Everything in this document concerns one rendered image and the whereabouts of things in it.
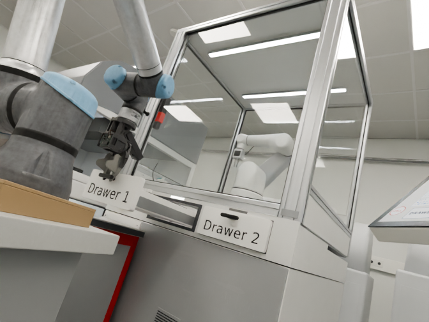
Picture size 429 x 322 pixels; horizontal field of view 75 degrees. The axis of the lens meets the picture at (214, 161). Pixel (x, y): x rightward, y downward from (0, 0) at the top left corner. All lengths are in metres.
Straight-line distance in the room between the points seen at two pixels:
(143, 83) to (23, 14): 0.33
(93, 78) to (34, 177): 1.42
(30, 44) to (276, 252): 0.86
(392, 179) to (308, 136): 3.30
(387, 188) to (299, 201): 3.33
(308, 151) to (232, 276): 0.51
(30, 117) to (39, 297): 0.31
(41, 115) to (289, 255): 0.77
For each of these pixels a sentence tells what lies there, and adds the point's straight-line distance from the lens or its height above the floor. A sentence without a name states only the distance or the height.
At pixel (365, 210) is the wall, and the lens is 4.22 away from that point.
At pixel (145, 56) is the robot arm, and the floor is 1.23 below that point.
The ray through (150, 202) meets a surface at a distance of 0.98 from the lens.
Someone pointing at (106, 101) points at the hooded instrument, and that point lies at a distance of 1.95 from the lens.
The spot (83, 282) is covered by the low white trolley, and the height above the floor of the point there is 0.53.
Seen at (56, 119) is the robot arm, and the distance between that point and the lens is 0.59.
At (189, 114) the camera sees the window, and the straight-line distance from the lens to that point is 1.46.
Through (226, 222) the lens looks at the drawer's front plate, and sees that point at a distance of 1.05.
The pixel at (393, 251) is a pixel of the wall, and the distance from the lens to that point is 4.10.
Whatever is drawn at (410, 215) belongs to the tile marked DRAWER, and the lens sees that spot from 0.81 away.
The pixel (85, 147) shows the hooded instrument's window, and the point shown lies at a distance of 1.90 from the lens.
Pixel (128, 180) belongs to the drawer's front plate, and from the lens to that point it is 0.96.
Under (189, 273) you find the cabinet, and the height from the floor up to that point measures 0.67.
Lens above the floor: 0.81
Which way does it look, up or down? 15 degrees up
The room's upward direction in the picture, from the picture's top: 17 degrees clockwise
